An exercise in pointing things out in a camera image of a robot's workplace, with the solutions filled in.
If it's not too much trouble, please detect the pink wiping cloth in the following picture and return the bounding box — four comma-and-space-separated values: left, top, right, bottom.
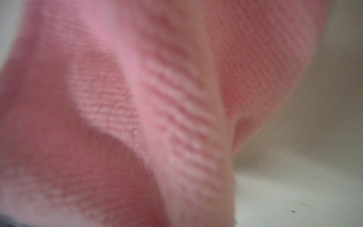
1, 1, 327, 227

